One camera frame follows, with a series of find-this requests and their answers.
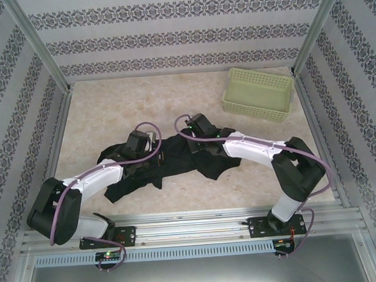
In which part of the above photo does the black t-shirt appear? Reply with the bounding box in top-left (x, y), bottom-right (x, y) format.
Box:
top-left (95, 130), bottom-right (247, 205)

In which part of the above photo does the pale green plastic basket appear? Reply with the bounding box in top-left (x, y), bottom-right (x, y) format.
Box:
top-left (219, 63), bottom-right (296, 127)

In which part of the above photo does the small controller circuit board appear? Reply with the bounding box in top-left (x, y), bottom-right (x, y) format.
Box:
top-left (94, 250), bottom-right (122, 262)
top-left (275, 237), bottom-right (294, 249)

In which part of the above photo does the grey sheet metal panel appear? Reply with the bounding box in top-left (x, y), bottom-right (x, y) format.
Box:
top-left (9, 231), bottom-right (376, 282)

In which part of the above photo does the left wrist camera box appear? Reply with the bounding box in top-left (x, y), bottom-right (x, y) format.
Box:
top-left (146, 132), bottom-right (160, 151)

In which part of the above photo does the aluminium mounting rail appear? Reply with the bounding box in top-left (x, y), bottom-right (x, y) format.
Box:
top-left (18, 198), bottom-right (368, 254)

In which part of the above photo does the aluminium side rail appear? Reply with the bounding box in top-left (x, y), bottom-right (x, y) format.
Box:
top-left (24, 85), bottom-right (83, 230)
top-left (291, 69), bottom-right (352, 212)

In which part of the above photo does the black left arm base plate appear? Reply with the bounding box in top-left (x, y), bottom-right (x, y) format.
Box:
top-left (78, 225), bottom-right (138, 251)

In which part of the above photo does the grey slotted cable duct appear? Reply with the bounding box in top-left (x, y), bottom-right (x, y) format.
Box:
top-left (33, 240), bottom-right (275, 268)

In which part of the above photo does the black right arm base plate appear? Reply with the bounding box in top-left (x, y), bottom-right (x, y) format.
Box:
top-left (247, 213), bottom-right (307, 239)

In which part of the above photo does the aluminium frame post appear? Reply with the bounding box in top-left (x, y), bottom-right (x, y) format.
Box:
top-left (2, 0), bottom-right (74, 95)
top-left (286, 0), bottom-right (354, 77)

